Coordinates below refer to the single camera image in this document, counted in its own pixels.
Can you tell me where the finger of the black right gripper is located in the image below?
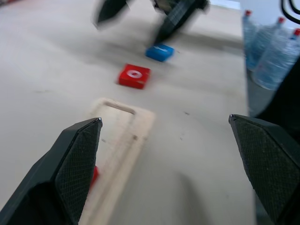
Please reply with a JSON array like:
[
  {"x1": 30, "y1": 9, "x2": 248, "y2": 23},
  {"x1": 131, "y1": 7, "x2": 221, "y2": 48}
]
[
  {"x1": 93, "y1": 0, "x2": 129, "y2": 30},
  {"x1": 149, "y1": 3, "x2": 203, "y2": 46}
]

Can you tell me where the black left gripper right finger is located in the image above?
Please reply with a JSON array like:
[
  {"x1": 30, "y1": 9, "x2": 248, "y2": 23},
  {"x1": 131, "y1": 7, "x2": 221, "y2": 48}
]
[{"x1": 228, "y1": 114, "x2": 300, "y2": 225}]

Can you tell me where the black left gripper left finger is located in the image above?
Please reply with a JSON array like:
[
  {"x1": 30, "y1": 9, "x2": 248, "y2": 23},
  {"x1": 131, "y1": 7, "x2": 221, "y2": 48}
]
[{"x1": 0, "y1": 117, "x2": 104, "y2": 225}]

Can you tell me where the blue letter block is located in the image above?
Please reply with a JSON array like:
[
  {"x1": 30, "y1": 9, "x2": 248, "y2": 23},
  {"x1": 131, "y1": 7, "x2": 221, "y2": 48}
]
[{"x1": 144, "y1": 44, "x2": 176, "y2": 62}]

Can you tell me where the red letter block O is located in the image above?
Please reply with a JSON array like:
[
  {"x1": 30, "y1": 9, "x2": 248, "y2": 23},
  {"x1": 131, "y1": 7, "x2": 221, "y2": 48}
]
[{"x1": 118, "y1": 63, "x2": 151, "y2": 90}]

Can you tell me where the wooden letter tray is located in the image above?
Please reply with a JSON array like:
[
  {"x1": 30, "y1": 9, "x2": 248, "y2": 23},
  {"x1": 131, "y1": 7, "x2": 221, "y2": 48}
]
[{"x1": 79, "y1": 97, "x2": 156, "y2": 225}]

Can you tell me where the black rounded object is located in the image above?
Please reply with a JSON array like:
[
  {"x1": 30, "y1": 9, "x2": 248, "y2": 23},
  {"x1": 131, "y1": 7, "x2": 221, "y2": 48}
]
[{"x1": 255, "y1": 54, "x2": 300, "y2": 150}]

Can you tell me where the clear water bottle red cap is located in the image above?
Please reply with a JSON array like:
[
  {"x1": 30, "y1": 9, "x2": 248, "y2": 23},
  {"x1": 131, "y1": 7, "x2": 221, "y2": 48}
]
[
  {"x1": 242, "y1": 9, "x2": 262, "y2": 71},
  {"x1": 254, "y1": 28, "x2": 300, "y2": 91},
  {"x1": 248, "y1": 17, "x2": 289, "y2": 71}
]

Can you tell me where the black cable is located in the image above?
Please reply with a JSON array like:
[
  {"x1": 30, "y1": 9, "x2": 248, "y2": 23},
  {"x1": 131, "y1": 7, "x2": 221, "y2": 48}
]
[{"x1": 280, "y1": 0, "x2": 300, "y2": 24}]

